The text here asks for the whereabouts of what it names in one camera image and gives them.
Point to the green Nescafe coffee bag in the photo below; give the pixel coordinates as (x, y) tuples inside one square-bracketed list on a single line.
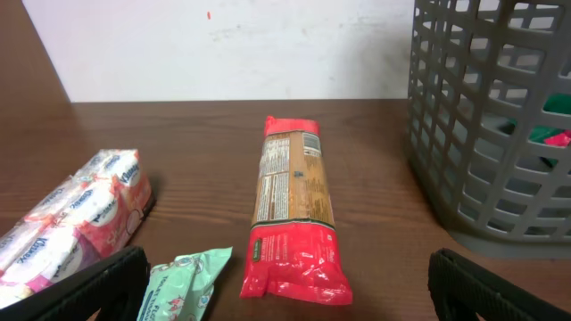
[(538, 137)]

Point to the grey plastic lattice basket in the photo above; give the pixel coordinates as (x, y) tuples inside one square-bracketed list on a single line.
[(466, 57)]

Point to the Kleenex tissue multipack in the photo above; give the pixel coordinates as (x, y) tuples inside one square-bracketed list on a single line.
[(89, 216)]

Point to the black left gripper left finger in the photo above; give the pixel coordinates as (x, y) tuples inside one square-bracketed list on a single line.
[(111, 289)]

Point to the orange biscuit packet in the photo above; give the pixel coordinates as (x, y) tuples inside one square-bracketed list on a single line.
[(293, 245)]

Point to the mint green tissue pouch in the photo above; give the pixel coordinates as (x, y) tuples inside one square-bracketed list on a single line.
[(181, 290)]

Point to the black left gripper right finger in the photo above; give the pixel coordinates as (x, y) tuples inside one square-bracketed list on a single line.
[(461, 290)]

